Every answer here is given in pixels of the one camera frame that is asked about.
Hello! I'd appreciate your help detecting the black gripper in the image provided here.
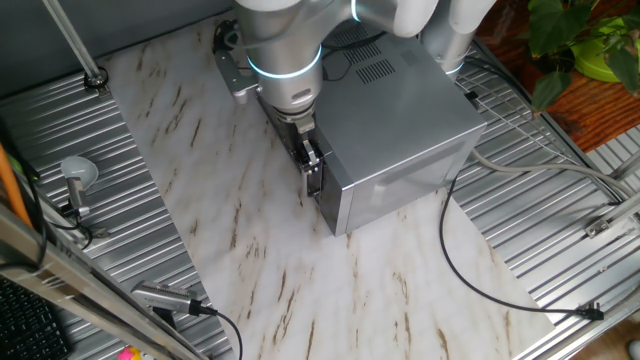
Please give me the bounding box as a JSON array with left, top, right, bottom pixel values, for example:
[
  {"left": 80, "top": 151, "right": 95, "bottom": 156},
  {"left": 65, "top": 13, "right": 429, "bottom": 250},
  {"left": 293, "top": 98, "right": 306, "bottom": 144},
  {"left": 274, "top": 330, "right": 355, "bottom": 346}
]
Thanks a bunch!
[{"left": 273, "top": 115, "right": 321, "bottom": 175}]

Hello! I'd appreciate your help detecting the silver microwave oven body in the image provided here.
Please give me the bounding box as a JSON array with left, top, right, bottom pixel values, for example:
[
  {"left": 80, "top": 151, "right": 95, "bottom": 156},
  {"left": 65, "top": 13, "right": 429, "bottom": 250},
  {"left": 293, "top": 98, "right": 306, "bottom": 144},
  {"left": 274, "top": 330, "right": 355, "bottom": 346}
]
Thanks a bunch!
[{"left": 313, "top": 22, "right": 487, "bottom": 237}]

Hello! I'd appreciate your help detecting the white marble pattern mat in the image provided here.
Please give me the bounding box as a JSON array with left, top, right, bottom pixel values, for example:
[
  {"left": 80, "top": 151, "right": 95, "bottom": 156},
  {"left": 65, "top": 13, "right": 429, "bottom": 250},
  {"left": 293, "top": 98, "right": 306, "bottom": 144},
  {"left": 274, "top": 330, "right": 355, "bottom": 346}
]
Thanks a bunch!
[{"left": 102, "top": 9, "right": 556, "bottom": 360}]

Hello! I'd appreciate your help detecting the aluminium pole with black base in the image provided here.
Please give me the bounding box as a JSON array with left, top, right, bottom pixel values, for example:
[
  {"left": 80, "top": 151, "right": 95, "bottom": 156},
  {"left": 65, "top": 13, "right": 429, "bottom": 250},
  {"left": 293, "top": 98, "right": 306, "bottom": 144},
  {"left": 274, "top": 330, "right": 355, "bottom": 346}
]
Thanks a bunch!
[{"left": 42, "top": 0, "right": 111, "bottom": 96}]

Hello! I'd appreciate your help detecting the green leafy plant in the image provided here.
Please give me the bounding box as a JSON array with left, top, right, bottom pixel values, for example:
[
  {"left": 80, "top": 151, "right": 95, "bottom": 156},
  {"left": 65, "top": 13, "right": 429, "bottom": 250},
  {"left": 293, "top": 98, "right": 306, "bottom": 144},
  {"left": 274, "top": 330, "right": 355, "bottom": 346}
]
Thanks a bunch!
[{"left": 524, "top": 0, "right": 640, "bottom": 114}]

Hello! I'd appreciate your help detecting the orange pole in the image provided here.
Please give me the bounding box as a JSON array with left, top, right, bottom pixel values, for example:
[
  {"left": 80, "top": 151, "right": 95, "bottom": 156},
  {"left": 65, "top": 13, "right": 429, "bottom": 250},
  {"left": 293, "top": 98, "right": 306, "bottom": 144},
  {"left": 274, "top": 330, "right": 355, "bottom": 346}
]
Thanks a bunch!
[{"left": 0, "top": 142, "right": 34, "bottom": 229}]

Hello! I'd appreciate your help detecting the green plant pot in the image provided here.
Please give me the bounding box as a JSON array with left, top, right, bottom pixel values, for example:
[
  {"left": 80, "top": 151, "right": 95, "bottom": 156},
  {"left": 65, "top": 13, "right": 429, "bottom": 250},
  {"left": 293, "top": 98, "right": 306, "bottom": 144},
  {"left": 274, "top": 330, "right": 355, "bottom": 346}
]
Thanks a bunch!
[{"left": 569, "top": 17, "right": 640, "bottom": 84}]

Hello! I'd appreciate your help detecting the black keyboard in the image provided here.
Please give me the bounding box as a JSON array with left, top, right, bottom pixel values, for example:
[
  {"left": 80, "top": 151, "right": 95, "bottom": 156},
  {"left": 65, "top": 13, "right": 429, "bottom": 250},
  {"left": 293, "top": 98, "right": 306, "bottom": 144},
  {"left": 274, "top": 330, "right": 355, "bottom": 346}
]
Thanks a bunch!
[{"left": 0, "top": 277, "right": 74, "bottom": 360}]

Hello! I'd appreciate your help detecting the wrist camera with silver bracket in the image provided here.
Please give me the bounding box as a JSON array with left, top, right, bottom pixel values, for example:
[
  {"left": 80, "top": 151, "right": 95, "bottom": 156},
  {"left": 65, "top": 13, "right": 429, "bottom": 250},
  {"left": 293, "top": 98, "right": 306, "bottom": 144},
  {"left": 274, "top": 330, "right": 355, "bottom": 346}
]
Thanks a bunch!
[{"left": 211, "top": 18, "right": 262, "bottom": 106}]

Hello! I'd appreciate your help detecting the white cable with black plug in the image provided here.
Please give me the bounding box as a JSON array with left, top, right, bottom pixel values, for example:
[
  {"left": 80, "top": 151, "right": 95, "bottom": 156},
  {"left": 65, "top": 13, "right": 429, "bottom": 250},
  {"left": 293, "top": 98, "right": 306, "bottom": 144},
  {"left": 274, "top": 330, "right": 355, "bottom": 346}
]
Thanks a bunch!
[{"left": 462, "top": 79, "right": 624, "bottom": 204}]

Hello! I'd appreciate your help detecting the black microwave power cord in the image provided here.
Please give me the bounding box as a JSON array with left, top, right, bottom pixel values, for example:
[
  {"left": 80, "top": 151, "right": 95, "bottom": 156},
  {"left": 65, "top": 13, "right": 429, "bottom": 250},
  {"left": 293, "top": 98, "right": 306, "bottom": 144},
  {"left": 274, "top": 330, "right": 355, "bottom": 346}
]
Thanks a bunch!
[{"left": 438, "top": 175, "right": 605, "bottom": 322}]

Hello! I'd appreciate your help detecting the black camera cable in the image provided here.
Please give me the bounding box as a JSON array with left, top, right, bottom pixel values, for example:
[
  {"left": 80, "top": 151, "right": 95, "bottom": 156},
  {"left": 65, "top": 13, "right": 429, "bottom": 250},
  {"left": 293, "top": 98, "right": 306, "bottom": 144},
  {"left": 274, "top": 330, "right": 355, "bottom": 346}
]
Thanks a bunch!
[{"left": 192, "top": 299, "right": 245, "bottom": 360}]

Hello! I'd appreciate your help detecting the silver ribbed camera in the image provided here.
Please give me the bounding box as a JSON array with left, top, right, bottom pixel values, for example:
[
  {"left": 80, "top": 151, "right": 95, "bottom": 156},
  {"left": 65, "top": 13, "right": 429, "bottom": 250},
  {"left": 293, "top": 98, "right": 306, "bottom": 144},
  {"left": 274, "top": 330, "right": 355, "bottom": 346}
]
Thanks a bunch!
[{"left": 130, "top": 279, "right": 202, "bottom": 317}]

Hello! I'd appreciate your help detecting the metal clamp bracket with cables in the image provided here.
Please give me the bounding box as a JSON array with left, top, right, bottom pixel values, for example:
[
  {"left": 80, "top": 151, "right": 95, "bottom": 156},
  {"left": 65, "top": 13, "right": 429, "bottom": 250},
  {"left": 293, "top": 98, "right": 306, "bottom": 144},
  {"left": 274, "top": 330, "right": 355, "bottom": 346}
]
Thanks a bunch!
[{"left": 58, "top": 199, "right": 110, "bottom": 251}]

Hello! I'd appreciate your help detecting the thick grey cable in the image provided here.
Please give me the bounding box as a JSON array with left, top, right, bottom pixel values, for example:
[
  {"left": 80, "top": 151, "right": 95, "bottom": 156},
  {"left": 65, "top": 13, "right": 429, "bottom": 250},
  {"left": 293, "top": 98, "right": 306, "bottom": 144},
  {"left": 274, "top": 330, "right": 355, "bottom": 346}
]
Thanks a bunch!
[{"left": 469, "top": 148, "right": 634, "bottom": 201}]

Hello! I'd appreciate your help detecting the aluminium frame beam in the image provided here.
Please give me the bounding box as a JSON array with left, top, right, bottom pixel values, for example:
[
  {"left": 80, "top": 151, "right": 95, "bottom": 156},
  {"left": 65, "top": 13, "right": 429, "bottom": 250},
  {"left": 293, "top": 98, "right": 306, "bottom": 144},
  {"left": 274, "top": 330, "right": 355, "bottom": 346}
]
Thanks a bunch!
[{"left": 0, "top": 199, "right": 211, "bottom": 360}]

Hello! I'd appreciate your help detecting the aluminium profile bar with bracket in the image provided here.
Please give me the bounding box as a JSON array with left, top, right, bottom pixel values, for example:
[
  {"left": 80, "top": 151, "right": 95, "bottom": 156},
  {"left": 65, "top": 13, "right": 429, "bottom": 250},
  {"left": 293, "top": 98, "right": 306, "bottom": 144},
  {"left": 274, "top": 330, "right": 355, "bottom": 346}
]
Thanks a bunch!
[{"left": 583, "top": 189, "right": 640, "bottom": 240}]

